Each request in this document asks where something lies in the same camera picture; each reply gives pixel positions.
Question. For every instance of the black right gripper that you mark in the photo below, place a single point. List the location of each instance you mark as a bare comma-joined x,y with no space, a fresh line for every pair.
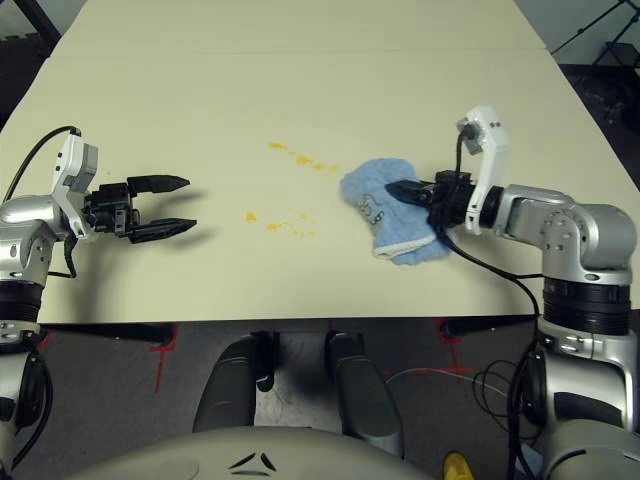
450,200

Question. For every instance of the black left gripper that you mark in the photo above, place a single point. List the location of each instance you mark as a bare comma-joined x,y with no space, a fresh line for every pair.
110,207

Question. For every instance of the light blue terry rag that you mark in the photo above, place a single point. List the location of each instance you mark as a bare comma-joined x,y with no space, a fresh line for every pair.
365,175

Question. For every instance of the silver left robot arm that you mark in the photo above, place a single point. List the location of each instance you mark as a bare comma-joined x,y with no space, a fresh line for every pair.
20,215

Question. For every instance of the yellow liquid spill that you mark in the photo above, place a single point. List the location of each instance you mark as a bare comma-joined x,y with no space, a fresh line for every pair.
274,146
250,216

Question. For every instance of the grey left robot leg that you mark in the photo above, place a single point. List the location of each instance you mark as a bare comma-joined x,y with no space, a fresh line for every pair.
225,390

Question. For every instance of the grey robot leg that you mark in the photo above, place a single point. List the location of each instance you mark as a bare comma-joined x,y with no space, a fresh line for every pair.
360,390
225,390

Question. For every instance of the grey right robot leg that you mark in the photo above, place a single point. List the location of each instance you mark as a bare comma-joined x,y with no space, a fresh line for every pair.
360,390

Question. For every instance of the black foam floor mat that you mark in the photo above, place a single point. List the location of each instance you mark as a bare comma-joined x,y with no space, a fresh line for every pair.
20,55

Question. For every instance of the black tripod stand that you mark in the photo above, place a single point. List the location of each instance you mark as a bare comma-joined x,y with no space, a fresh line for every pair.
620,50

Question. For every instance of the yellow object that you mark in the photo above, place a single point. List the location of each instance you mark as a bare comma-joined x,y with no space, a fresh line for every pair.
457,467

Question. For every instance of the grey robot torso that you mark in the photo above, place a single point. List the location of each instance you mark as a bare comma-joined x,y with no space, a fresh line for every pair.
300,450

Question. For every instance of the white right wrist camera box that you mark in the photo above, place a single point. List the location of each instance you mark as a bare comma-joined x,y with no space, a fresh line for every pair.
492,145

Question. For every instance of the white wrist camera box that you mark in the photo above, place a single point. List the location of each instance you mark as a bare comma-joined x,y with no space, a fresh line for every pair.
70,165
492,145

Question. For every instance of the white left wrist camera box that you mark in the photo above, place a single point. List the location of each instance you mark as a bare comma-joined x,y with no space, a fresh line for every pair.
70,165

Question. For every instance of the black table frame foot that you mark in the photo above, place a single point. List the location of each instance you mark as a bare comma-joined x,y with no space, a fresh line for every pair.
485,326
100,331

